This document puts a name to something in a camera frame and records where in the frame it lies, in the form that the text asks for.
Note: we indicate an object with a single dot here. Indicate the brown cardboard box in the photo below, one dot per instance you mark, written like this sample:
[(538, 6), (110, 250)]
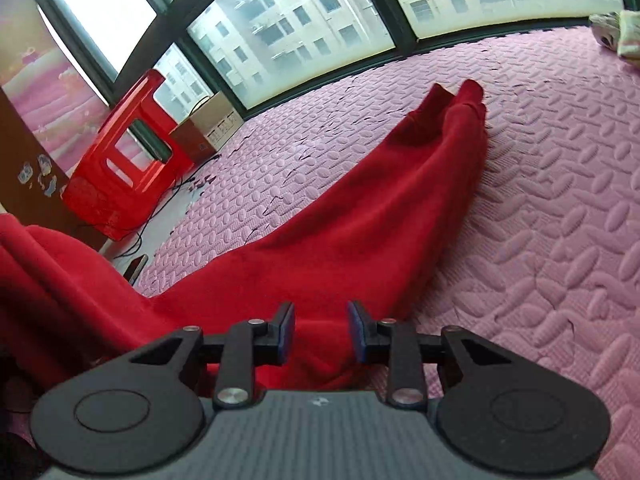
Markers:
[(205, 131)]

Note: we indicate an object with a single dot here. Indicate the pink foam puzzle mat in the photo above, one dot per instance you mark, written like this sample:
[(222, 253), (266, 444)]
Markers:
[(494, 185)]

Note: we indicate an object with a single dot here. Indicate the red garment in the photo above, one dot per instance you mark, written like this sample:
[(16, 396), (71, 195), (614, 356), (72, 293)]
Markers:
[(374, 236)]

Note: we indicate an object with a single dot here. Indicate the pink patterned curtain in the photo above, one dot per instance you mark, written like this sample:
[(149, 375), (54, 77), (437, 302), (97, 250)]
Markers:
[(55, 102)]

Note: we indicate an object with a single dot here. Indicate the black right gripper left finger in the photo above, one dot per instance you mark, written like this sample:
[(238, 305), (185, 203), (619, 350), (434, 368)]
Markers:
[(246, 346)]

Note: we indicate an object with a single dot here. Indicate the pale clothes pile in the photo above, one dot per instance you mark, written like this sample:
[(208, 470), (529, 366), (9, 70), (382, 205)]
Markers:
[(618, 32)]

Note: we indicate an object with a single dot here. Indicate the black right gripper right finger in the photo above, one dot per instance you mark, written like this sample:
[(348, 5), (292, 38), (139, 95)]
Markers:
[(395, 345)]

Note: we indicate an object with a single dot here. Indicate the green window frame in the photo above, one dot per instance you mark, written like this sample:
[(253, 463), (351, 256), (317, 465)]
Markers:
[(259, 53)]

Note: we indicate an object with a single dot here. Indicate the red plastic stool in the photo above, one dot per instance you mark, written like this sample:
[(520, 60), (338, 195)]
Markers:
[(107, 190)]

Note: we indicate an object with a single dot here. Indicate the smartphone on floor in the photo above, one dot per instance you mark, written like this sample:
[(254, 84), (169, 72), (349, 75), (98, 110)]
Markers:
[(134, 268)]

